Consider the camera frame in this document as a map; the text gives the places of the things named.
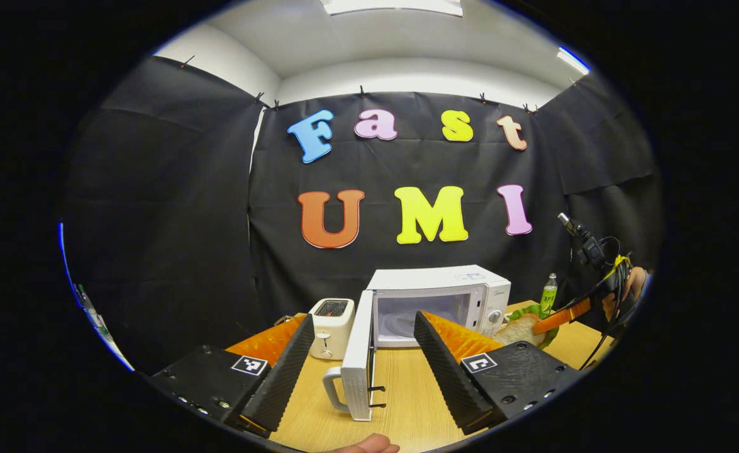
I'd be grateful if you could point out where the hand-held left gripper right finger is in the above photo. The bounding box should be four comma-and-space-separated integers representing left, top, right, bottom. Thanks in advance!
413, 310, 581, 436

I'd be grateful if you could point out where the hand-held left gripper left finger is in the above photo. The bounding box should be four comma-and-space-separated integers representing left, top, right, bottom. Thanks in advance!
149, 313, 315, 439

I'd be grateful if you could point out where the sandwich with lettuce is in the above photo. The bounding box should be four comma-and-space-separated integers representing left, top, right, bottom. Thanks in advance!
494, 304, 560, 350

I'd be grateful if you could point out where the white microwave oven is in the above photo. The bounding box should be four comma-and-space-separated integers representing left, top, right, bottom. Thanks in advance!
323, 264, 512, 422

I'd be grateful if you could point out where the green drink bottle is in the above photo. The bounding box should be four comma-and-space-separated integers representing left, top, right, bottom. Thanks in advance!
540, 272, 558, 313

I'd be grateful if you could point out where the white toaster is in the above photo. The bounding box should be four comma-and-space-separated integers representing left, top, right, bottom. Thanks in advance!
309, 298, 356, 361

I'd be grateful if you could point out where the black backdrop cloth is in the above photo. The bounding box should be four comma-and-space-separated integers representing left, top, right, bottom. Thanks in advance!
61, 55, 664, 375

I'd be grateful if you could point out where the small ceiling light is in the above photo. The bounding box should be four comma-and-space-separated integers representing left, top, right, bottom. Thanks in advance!
557, 46, 591, 75

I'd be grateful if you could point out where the long ceiling light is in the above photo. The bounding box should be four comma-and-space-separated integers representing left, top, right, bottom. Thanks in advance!
319, 0, 464, 18

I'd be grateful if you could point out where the black cable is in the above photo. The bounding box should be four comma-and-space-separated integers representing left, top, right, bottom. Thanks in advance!
578, 236, 634, 371

